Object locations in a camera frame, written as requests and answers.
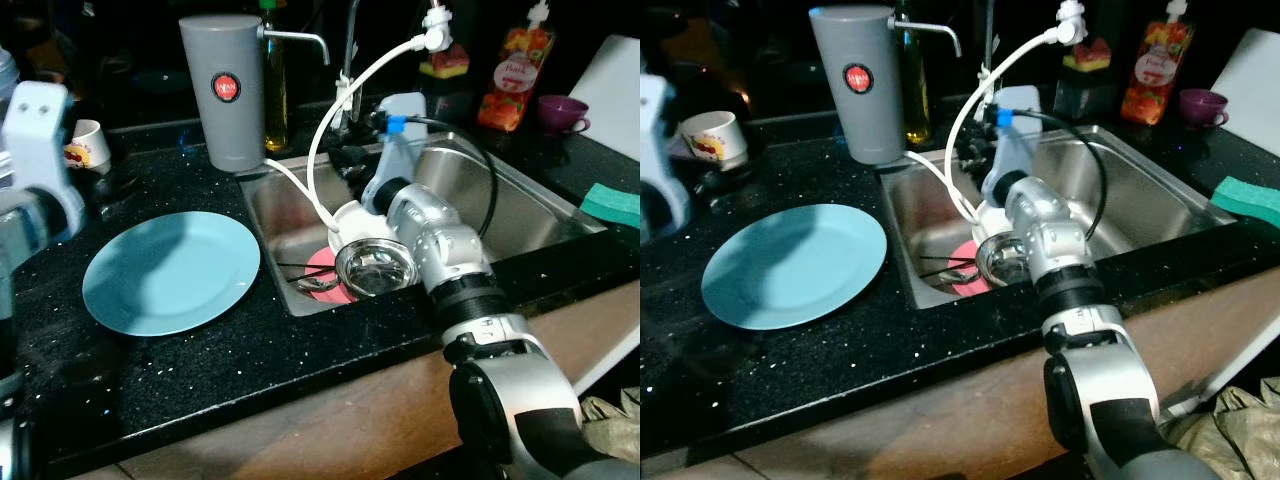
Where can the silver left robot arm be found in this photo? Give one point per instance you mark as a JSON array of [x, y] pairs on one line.
[[20, 225]]

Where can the brown wooden cabinet front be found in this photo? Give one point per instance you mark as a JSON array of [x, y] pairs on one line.
[[330, 420], [900, 420]]

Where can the peach dish soap pouch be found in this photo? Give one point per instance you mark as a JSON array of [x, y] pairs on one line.
[[510, 90], [1155, 85]]

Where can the black sponge holder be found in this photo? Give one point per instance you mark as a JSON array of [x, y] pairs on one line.
[[1085, 95], [448, 100]]

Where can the grey water filter canister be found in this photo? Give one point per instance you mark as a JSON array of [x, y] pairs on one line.
[[855, 125], [225, 130]]

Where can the white faucet diverter fitting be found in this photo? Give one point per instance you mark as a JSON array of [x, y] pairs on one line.
[[1070, 25], [436, 30]]

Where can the light blue plate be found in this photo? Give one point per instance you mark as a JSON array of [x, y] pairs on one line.
[[170, 275], [790, 265]]

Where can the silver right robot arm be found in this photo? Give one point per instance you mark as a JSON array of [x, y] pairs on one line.
[[1060, 240], [440, 250]]

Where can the small white dish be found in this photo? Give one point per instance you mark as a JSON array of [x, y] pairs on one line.
[[355, 218], [992, 220]]

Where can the pink plate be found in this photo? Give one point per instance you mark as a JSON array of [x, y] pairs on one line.
[[318, 260], [965, 250]]

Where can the olive woven sack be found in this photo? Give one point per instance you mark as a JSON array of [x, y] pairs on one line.
[[1230, 425], [612, 430]]

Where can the steel spoon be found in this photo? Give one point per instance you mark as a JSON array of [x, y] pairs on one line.
[[318, 284], [962, 277]]

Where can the green sponge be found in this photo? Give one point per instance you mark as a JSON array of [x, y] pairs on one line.
[[612, 205], [1245, 200]]

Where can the steel filter spout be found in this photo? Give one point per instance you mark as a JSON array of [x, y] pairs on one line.
[[300, 35], [930, 25]]

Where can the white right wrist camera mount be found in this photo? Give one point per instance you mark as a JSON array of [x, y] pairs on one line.
[[1020, 100], [412, 105]]

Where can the yellow and red sponge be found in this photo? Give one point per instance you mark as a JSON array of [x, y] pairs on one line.
[[445, 62], [1088, 55]]

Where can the stainless steel sink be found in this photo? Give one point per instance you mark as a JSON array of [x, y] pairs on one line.
[[540, 200], [1160, 190]]

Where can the yellow oil bottle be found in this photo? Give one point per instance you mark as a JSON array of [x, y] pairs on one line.
[[275, 110], [910, 100]]

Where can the stainless steel bowl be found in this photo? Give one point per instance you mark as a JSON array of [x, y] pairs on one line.
[[1005, 262], [375, 270]]

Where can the white board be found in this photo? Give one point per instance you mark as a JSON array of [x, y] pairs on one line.
[[1250, 95], [612, 100]]

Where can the white cup with fruit print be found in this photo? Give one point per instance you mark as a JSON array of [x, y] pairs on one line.
[[88, 145], [715, 140]]

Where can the steel sink faucet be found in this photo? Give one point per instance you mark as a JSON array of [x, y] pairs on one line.
[[350, 60], [988, 50]]

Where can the purple cup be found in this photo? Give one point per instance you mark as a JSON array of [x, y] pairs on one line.
[[1200, 108], [560, 115]]

